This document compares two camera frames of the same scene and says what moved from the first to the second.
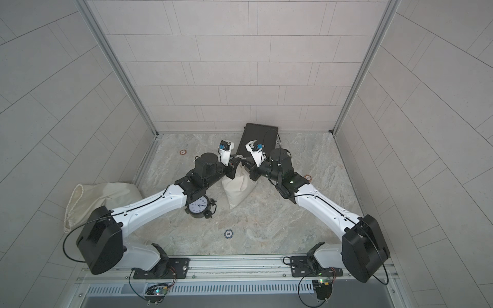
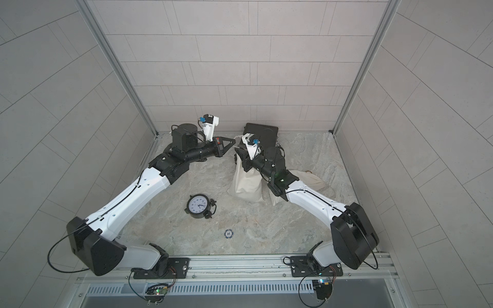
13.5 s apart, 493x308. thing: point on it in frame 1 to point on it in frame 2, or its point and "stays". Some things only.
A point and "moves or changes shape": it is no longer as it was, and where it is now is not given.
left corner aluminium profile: [120, 66] stays
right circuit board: [323, 288] stays
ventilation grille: [205, 289] stays
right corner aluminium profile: [389, 13] stays
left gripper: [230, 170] to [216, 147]
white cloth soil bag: [238, 188] moves or changes shape
